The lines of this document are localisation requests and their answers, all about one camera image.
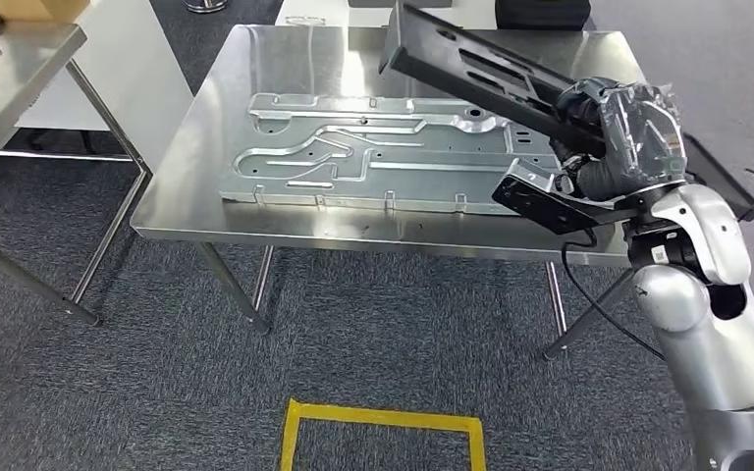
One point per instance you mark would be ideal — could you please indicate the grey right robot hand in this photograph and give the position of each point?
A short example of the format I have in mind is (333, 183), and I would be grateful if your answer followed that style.
(644, 136)

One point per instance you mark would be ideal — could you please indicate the black plastic panel part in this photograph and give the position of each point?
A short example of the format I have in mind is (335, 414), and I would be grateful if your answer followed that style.
(429, 45)

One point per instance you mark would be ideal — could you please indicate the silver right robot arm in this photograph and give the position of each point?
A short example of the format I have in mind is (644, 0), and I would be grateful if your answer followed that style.
(709, 338)

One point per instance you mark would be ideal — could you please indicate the stainless steel workbench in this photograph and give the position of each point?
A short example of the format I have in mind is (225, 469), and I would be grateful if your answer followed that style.
(221, 162)

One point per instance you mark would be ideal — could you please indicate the black zip case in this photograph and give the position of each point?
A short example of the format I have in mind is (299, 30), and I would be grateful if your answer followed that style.
(539, 13)

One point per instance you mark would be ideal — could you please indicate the stamped galvanised metal panel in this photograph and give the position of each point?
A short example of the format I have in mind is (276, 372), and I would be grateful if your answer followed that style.
(351, 182)

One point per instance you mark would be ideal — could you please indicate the white office desk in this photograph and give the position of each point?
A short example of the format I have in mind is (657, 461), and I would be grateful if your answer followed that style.
(357, 16)

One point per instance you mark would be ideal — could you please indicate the yellow floor tape square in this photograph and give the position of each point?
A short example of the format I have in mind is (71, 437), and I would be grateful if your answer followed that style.
(383, 417)

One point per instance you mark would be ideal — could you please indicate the white panel desk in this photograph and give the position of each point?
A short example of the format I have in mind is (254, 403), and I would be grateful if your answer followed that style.
(136, 84)

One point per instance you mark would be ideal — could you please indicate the brown cardboard box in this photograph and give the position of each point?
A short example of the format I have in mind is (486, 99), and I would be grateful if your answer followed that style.
(39, 8)

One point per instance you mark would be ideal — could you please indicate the stainless steel side table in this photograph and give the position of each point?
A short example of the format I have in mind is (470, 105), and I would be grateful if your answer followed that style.
(0, 97)

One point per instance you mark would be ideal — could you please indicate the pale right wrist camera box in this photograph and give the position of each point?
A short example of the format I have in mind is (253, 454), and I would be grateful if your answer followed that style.
(533, 195)

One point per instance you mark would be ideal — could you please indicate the clear frame glasses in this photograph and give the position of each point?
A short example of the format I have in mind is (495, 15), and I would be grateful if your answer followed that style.
(296, 20)

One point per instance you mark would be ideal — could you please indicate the chrome post round base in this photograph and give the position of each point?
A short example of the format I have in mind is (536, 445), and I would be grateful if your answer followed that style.
(206, 5)

